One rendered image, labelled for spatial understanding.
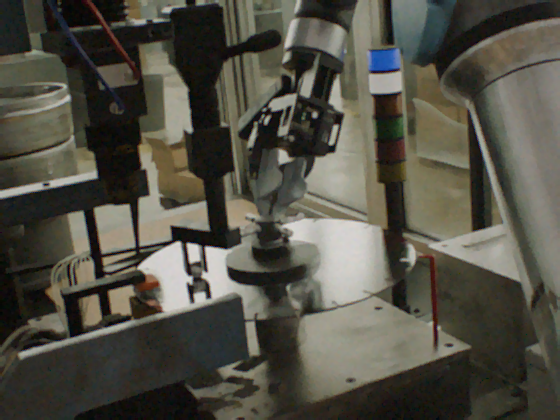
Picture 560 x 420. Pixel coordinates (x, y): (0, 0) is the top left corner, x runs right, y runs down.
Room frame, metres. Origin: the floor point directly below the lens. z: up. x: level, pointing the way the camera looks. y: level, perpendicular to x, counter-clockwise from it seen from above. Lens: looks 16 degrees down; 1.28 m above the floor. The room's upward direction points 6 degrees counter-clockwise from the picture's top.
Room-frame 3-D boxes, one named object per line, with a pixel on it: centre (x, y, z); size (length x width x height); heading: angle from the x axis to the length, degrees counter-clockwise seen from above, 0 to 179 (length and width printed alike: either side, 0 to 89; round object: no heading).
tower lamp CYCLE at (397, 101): (1.18, -0.17, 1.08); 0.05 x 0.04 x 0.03; 26
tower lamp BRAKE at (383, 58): (1.18, -0.17, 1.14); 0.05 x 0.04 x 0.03; 26
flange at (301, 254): (0.93, 0.01, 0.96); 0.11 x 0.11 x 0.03
